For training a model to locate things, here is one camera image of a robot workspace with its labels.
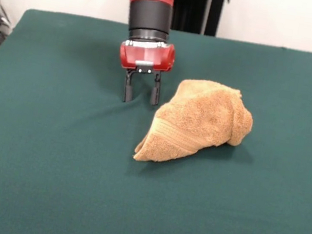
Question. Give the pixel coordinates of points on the tan terry towel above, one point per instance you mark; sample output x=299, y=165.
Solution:
x=199, y=124

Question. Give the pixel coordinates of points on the dark green table cloth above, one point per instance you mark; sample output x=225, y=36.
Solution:
x=49, y=150

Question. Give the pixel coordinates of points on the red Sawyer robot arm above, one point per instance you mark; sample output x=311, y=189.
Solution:
x=150, y=12

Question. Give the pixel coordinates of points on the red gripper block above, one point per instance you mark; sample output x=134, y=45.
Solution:
x=147, y=57

